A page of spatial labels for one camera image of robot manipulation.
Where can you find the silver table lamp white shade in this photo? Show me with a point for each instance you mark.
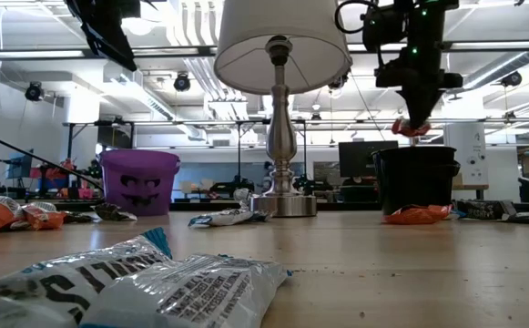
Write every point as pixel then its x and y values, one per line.
pixel 282 136

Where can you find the person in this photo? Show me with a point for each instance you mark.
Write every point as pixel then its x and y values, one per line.
pixel 359 189

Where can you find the white pillar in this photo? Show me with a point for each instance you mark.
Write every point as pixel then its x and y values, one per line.
pixel 466 150

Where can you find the background black robot arm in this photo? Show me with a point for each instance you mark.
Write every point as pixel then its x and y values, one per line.
pixel 312 186
pixel 232 187

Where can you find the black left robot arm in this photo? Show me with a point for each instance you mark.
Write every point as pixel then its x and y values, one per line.
pixel 104 27

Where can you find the black plastic bucket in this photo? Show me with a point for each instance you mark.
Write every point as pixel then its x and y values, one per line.
pixel 416 182

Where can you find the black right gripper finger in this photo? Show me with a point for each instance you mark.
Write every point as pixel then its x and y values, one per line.
pixel 430 105
pixel 409 105

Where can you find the background wooden desk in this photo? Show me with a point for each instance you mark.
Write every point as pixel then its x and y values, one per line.
pixel 470 186

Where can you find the black monitor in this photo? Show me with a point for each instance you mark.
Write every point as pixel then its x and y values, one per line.
pixel 355 159
pixel 20 166

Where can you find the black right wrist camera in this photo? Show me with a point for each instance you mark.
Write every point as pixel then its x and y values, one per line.
pixel 382 27

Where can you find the red equipment box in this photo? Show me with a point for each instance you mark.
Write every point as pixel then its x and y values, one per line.
pixel 54 173

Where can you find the black ceiling device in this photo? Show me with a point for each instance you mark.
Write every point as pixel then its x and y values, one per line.
pixel 511 78
pixel 34 91
pixel 339 82
pixel 182 82

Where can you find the purple face plastic bucket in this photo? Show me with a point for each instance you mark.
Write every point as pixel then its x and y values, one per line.
pixel 109 191

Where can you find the small pink box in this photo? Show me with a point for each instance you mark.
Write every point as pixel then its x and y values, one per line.
pixel 85 193

